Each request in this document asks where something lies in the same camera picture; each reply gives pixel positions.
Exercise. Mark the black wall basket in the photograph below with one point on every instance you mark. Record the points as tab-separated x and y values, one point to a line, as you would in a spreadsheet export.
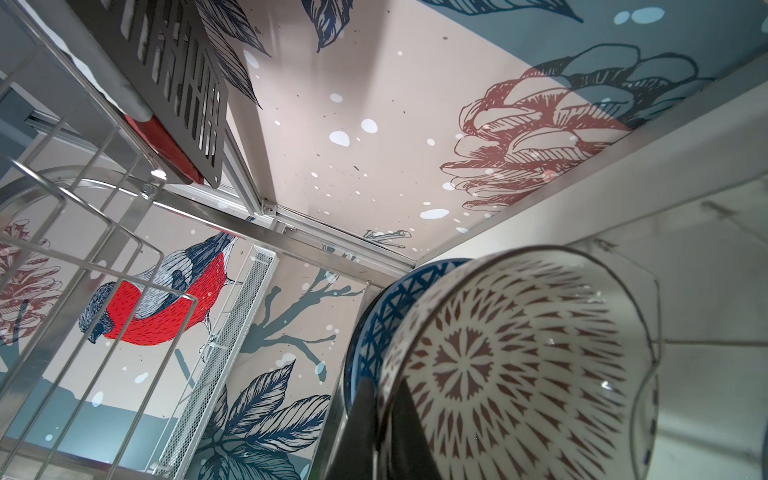
161	48

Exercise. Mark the blue geometric upturned bowl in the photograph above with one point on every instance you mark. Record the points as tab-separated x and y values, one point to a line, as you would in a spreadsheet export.
378	323

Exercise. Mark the stainless steel dish rack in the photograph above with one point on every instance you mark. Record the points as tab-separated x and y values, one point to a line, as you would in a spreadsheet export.
159	330

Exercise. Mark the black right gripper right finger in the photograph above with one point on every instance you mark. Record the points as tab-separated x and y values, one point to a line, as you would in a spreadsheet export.
411	457

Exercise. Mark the white brown patterned bowl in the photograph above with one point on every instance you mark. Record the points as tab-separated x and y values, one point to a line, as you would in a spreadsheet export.
533	363

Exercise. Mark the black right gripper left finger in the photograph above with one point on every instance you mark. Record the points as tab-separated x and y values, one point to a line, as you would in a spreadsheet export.
353	459

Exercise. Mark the red cassava chips bag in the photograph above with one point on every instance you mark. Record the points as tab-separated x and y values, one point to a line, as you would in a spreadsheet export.
158	138

